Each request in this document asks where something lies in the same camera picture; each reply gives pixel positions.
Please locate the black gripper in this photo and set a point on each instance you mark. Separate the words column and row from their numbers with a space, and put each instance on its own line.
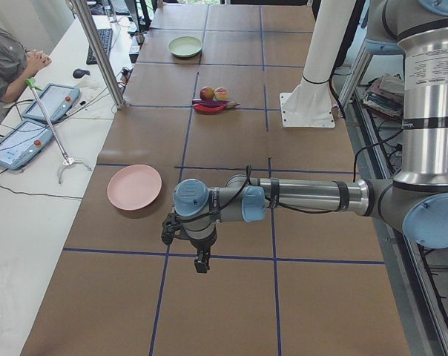
column 202, row 245

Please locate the red chili pepper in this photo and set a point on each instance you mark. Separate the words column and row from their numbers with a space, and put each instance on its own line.
column 202, row 109

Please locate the purple eggplant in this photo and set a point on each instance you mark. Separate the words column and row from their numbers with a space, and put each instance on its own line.
column 215, row 103

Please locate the pink peach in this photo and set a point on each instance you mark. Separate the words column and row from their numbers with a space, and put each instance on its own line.
column 221, row 94

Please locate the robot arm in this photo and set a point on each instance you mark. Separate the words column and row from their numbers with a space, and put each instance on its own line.
column 414, row 201

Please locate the brown paper table cover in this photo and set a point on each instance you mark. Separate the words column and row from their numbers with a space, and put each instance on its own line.
column 290, row 284

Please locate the pink plate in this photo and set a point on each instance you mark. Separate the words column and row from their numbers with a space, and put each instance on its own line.
column 134, row 187

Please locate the near teach pendant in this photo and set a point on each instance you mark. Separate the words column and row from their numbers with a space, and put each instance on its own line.
column 24, row 142

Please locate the teach pendant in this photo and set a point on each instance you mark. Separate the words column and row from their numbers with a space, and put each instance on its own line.
column 57, row 99
column 24, row 142

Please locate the green plate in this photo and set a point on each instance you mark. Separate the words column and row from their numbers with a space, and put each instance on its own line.
column 185, row 46

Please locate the far teach pendant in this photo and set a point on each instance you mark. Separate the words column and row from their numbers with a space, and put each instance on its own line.
column 57, row 99

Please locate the black computer mouse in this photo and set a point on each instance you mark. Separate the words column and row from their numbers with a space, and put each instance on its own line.
column 79, row 73

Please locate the reacher grabber stick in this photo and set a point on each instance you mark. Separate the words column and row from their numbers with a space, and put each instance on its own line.
column 68, row 161

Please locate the stack of magazines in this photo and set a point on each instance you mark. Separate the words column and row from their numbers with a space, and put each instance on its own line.
column 385, row 95

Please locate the seated person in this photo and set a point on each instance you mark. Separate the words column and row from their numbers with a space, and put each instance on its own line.
column 17, row 64

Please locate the aluminium frame post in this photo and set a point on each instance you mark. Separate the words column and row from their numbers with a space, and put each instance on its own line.
column 81, row 9

